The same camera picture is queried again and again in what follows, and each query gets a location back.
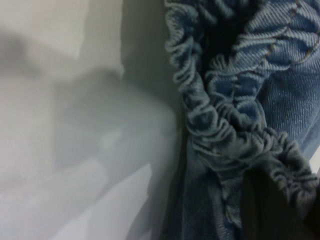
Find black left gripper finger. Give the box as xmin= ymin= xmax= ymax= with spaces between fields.
xmin=239 ymin=169 xmax=320 ymax=240

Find blue denim pants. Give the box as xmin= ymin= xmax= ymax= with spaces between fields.
xmin=163 ymin=0 xmax=320 ymax=240

